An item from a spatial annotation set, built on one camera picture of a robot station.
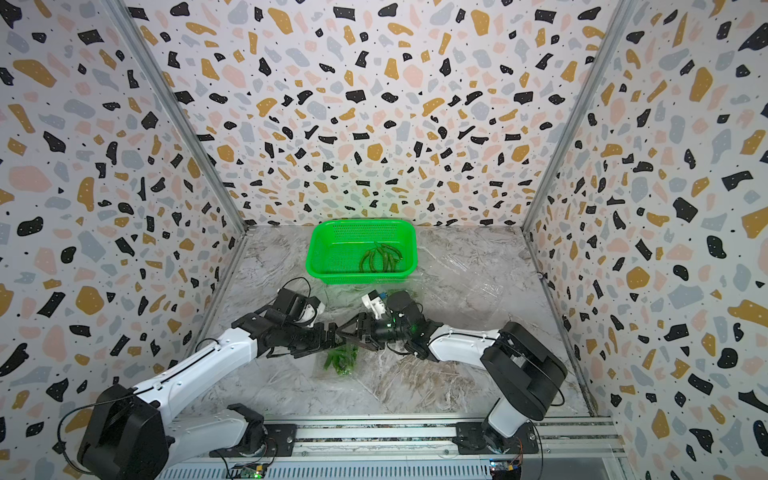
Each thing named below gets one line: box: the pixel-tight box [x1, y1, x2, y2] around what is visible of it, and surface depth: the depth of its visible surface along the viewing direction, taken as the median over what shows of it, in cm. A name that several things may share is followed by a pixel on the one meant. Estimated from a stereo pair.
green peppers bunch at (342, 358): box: [324, 344, 359, 375], surface depth 85 cm
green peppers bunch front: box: [360, 241, 404, 273], surface depth 112 cm
